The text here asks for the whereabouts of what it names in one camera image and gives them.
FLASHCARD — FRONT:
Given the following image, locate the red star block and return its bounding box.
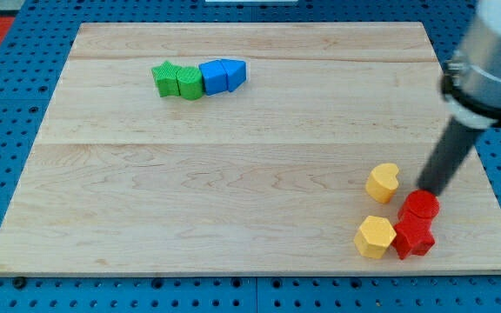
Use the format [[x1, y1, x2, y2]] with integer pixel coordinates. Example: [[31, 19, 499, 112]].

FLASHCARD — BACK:
[[392, 211, 436, 260]]

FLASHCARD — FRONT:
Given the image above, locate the blue cube block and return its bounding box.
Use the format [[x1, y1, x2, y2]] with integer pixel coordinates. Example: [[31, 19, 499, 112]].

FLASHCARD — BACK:
[[198, 60, 228, 96]]

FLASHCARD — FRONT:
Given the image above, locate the green star block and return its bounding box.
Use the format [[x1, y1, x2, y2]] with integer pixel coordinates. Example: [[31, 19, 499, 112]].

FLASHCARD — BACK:
[[151, 61, 182, 97]]

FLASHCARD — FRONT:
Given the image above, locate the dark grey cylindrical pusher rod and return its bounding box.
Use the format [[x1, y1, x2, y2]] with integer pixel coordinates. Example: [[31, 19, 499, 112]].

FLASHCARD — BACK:
[[417, 117, 484, 196]]

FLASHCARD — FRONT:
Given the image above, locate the green cylinder block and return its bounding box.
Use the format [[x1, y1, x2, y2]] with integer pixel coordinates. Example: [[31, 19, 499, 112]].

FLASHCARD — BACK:
[[177, 67, 204, 100]]

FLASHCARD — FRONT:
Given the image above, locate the yellow heart block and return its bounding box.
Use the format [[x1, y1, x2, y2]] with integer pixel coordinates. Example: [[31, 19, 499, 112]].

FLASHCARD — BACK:
[[365, 163, 399, 203]]

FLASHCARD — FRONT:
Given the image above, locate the yellow hexagon block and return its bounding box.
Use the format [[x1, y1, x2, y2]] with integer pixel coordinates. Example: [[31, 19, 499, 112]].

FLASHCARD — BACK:
[[354, 216, 397, 259]]

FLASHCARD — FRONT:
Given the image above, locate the wooden board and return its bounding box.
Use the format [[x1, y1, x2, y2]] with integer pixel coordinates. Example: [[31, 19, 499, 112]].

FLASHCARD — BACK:
[[0, 22, 501, 277]]

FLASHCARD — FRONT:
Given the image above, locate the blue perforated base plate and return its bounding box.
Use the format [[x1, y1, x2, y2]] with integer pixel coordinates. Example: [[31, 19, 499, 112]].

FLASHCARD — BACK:
[[0, 0, 501, 312]]

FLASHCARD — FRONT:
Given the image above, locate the blue pentagon block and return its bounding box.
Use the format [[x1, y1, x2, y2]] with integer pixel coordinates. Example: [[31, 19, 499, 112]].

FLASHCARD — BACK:
[[220, 59, 246, 92]]

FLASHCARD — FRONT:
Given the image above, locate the red cylinder block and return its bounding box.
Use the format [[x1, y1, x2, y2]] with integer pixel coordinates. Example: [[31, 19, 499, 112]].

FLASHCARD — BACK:
[[397, 190, 440, 220]]

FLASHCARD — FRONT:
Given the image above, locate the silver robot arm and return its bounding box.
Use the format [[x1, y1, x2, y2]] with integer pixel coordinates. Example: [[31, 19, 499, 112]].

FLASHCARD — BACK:
[[417, 0, 501, 196]]

